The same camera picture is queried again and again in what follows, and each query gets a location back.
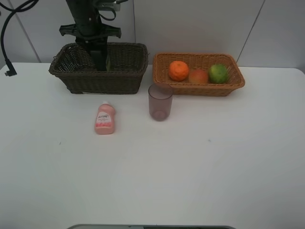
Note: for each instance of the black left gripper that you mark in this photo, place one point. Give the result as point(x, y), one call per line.
point(90, 30)

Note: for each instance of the dark green pump bottle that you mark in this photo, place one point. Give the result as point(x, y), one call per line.
point(101, 60)

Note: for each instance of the pink detergent bottle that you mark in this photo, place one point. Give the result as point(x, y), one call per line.
point(105, 119)

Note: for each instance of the purple translucent cup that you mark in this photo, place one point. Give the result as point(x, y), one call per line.
point(160, 101)

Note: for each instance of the orange tangerine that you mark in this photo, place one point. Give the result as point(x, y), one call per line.
point(178, 71)

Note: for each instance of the red peach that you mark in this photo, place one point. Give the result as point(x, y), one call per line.
point(198, 76)

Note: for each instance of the green mango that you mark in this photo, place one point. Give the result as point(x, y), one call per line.
point(218, 74)

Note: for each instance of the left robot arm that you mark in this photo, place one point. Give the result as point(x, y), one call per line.
point(91, 8)

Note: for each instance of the dark brown wicker basket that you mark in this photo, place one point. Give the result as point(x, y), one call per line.
point(75, 68)

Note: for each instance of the orange wicker basket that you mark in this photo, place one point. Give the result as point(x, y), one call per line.
point(204, 61)

